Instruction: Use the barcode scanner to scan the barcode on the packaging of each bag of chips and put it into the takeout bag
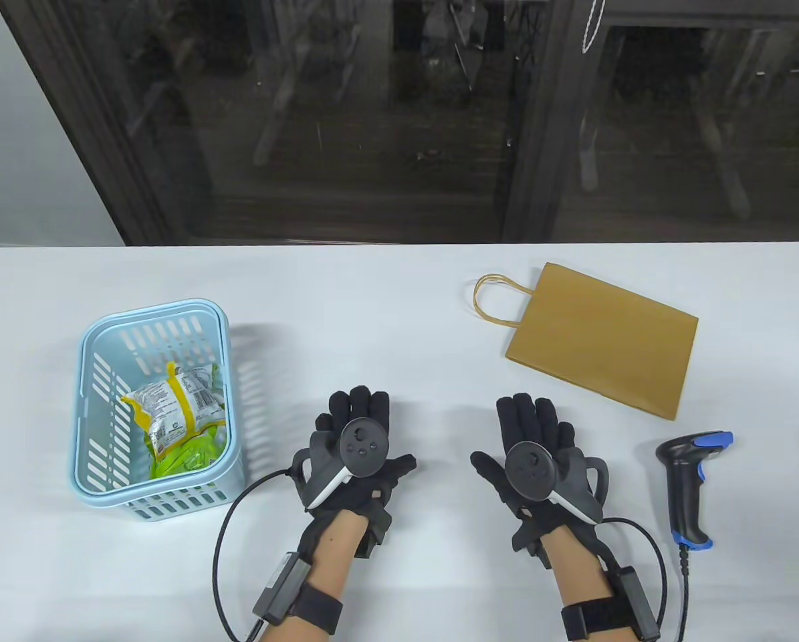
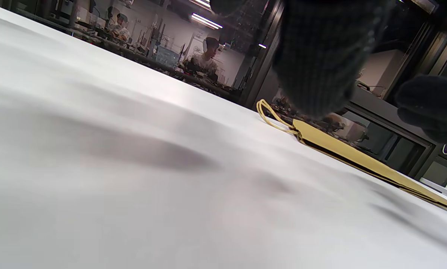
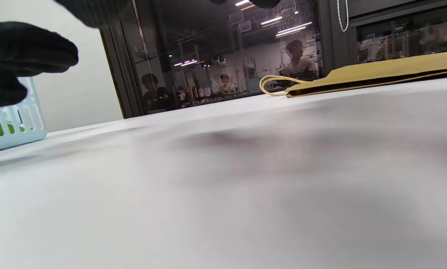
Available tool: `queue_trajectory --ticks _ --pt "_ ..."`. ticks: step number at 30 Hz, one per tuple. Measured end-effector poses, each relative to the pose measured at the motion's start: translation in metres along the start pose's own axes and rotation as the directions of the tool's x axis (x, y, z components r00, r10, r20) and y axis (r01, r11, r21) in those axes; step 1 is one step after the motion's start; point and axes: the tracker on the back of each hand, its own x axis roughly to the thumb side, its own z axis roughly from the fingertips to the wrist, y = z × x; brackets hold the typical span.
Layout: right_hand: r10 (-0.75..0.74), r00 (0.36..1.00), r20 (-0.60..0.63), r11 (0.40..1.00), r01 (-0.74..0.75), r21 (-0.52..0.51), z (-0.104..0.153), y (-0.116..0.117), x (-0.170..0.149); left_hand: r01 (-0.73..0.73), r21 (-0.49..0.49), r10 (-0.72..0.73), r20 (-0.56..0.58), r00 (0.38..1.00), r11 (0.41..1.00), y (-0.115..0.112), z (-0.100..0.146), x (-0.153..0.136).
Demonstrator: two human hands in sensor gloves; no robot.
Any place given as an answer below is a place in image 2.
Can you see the person's left hand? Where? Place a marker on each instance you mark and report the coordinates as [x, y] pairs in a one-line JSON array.
[[317, 56]]

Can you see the brown paper bag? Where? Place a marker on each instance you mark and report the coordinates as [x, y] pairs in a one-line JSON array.
[[339, 147]]

